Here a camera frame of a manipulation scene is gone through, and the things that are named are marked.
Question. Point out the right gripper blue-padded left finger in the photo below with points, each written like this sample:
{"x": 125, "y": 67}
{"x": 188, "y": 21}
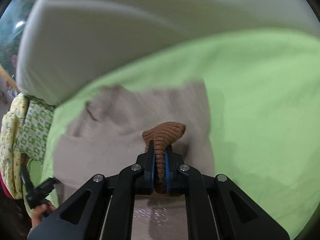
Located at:
{"x": 103, "y": 207}

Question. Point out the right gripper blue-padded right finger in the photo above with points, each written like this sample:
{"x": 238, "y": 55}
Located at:
{"x": 216, "y": 207}

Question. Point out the beige knit sweater brown trim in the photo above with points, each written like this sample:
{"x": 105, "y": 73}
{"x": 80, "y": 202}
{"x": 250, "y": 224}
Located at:
{"x": 107, "y": 136}

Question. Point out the person's left hand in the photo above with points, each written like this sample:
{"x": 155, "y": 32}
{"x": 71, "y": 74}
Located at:
{"x": 37, "y": 213}

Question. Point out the yellow printed quilt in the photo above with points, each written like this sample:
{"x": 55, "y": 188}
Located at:
{"x": 12, "y": 159}

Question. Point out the green white patterned pillow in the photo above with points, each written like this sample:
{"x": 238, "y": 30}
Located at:
{"x": 32, "y": 137}

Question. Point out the green bed sheet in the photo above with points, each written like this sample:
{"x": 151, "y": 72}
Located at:
{"x": 263, "y": 91}

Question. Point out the striped white green duvet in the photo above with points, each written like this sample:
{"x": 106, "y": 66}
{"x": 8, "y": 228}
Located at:
{"x": 67, "y": 43}

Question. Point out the gold framed floral painting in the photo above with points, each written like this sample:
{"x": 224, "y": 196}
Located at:
{"x": 13, "y": 23}

